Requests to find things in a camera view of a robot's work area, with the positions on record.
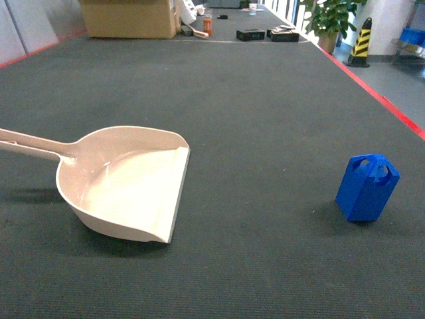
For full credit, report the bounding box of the beige plastic dustpan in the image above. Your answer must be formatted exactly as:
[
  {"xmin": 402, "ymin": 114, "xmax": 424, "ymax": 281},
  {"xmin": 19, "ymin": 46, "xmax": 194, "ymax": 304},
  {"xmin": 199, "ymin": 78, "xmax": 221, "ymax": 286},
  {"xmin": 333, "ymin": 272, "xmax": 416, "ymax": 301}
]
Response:
[{"xmin": 1, "ymin": 126, "xmax": 190, "ymax": 243}]

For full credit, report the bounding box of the blue plastic part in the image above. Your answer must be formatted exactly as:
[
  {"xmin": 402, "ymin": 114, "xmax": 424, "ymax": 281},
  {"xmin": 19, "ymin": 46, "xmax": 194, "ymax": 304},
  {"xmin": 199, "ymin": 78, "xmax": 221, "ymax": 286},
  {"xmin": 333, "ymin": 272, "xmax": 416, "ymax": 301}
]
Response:
[{"xmin": 335, "ymin": 154, "xmax": 400, "ymax": 222}]

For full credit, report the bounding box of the steel shelf rack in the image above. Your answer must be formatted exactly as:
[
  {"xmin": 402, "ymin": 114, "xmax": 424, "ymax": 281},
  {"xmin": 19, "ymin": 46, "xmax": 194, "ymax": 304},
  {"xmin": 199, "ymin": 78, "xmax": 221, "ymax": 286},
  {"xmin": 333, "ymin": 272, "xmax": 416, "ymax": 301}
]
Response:
[{"xmin": 391, "ymin": 1, "xmax": 424, "ymax": 65}]

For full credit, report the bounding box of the black box left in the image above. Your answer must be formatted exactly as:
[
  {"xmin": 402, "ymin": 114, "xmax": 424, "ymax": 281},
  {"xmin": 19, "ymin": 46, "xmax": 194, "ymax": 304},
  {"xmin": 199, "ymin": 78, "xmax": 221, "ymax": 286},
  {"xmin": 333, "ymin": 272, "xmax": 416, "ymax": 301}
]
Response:
[{"xmin": 236, "ymin": 29, "xmax": 266, "ymax": 42}]

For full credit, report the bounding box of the black box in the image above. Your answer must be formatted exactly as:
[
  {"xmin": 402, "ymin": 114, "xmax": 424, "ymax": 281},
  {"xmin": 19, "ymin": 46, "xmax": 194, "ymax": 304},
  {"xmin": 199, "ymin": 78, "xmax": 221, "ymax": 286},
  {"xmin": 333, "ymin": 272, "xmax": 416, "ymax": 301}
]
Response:
[
  {"xmin": 266, "ymin": 27, "xmax": 299, "ymax": 43},
  {"xmin": 236, "ymin": 29, "xmax": 266, "ymax": 42}
]

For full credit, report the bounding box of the orange bottle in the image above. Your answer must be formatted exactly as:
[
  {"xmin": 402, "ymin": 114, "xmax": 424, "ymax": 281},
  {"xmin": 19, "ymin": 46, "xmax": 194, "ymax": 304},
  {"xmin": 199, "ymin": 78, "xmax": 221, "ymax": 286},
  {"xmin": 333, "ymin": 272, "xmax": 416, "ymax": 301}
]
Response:
[{"xmin": 203, "ymin": 17, "xmax": 212, "ymax": 36}]

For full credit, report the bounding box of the black box right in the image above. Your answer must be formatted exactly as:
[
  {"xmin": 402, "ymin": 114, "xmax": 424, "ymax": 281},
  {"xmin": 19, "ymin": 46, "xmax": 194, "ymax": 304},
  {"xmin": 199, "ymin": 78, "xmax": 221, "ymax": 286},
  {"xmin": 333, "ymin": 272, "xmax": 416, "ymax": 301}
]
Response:
[{"xmin": 266, "ymin": 27, "xmax": 299, "ymax": 43}]

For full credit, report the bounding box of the white plastic bag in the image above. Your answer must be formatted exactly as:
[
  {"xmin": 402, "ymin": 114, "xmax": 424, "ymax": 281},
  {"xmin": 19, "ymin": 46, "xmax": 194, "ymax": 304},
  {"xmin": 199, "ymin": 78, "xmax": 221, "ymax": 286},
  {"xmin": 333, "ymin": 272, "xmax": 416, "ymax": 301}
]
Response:
[{"xmin": 176, "ymin": 0, "xmax": 207, "ymax": 25}]

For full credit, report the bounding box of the large cardboard box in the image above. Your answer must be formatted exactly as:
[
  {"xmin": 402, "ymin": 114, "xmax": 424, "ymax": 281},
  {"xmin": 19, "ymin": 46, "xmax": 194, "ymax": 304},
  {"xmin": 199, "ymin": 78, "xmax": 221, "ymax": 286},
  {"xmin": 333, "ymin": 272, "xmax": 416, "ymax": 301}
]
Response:
[{"xmin": 80, "ymin": 0, "xmax": 180, "ymax": 39}]

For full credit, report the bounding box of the white paper cup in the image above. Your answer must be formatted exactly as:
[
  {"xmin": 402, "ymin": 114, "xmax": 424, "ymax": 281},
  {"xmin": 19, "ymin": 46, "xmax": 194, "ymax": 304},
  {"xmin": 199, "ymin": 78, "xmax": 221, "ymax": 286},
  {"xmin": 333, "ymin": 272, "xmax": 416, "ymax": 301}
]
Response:
[{"xmin": 249, "ymin": 3, "xmax": 258, "ymax": 16}]

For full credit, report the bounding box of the yellow black traffic cone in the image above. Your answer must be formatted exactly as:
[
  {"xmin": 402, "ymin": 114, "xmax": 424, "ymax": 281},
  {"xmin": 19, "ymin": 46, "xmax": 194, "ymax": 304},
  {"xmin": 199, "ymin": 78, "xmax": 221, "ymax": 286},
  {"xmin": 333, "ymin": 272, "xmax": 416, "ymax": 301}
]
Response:
[{"xmin": 343, "ymin": 17, "xmax": 373, "ymax": 68}]

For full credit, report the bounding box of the potted green plant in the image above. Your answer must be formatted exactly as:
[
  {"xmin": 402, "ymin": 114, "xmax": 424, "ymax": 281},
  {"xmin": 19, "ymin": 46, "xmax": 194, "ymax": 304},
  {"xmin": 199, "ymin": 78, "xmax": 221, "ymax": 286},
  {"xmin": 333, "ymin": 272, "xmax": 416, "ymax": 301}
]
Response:
[{"xmin": 300, "ymin": 0, "xmax": 367, "ymax": 54}]

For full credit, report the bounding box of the wooden handled brush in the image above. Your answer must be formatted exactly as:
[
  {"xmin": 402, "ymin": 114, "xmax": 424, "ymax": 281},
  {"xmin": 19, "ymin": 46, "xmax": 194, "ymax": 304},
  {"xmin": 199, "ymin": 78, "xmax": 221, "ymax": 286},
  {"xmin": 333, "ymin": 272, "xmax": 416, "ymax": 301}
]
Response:
[{"xmin": 181, "ymin": 25, "xmax": 209, "ymax": 39}]

